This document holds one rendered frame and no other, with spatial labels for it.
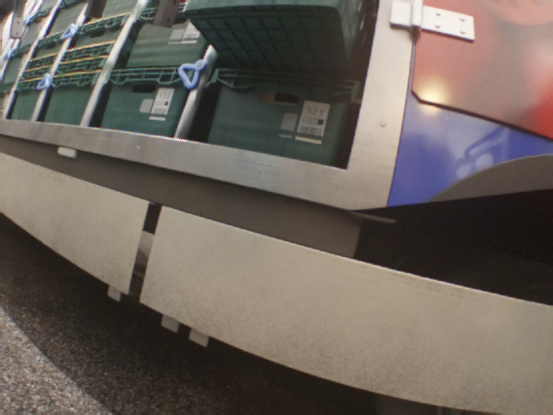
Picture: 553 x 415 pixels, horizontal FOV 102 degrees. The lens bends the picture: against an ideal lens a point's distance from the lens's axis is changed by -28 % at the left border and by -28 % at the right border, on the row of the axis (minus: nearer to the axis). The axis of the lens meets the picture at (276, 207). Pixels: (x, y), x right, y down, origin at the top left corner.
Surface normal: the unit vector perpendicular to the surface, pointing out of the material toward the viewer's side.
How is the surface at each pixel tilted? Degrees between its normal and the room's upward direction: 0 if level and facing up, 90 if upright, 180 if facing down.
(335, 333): 90
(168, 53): 98
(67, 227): 90
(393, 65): 90
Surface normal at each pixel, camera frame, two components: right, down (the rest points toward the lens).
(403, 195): -0.28, -0.15
